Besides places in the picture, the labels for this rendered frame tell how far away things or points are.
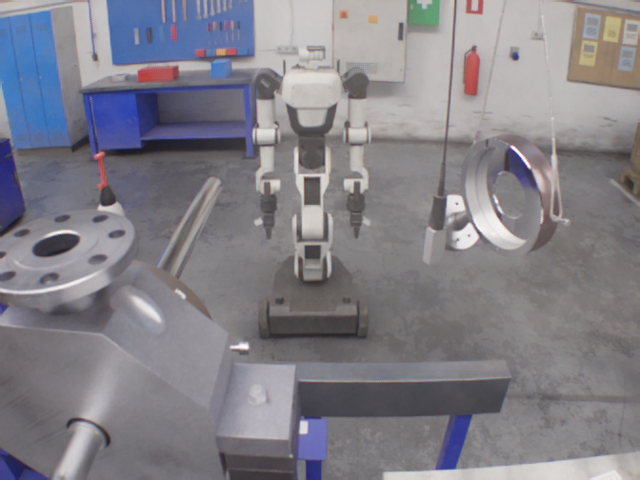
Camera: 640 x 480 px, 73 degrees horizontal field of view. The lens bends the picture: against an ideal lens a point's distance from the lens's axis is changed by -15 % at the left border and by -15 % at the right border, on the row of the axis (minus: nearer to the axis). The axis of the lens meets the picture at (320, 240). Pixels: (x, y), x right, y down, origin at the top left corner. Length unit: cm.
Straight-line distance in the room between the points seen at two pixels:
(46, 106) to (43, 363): 573
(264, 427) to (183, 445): 14
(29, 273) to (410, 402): 97
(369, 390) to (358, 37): 456
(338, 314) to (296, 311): 22
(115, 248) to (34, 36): 571
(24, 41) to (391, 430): 572
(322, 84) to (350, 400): 147
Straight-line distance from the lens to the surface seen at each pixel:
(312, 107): 233
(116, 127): 581
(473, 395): 136
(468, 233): 179
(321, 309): 263
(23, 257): 80
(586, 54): 644
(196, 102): 617
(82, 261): 74
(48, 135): 657
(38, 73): 643
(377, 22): 545
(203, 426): 82
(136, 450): 93
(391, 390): 129
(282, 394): 90
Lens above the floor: 176
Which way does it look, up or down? 29 degrees down
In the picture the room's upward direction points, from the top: straight up
